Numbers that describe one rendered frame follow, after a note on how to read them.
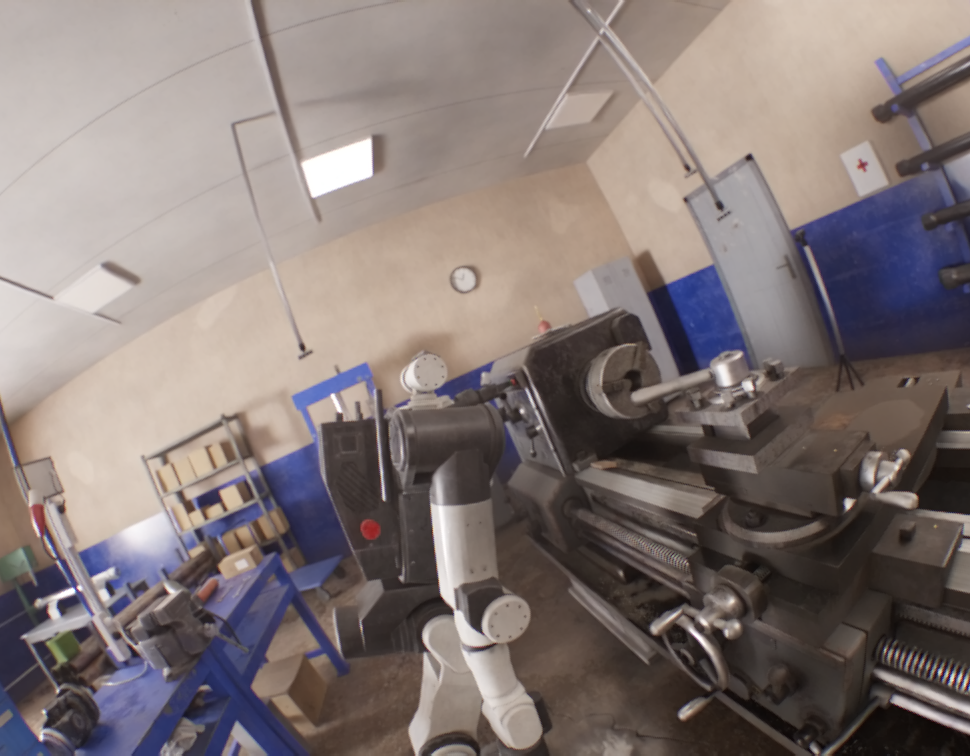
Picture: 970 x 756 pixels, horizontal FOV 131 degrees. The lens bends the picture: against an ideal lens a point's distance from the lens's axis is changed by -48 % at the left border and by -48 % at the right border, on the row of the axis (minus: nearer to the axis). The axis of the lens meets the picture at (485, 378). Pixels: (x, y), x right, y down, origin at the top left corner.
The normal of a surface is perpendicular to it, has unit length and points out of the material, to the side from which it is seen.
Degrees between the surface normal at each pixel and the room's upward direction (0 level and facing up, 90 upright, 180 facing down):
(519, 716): 92
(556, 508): 90
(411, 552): 102
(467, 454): 92
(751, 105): 90
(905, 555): 0
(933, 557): 0
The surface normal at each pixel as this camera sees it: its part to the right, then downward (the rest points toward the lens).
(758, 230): -0.88, 0.40
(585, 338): 0.22, -0.07
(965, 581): -0.85, -0.51
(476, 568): 0.41, -0.12
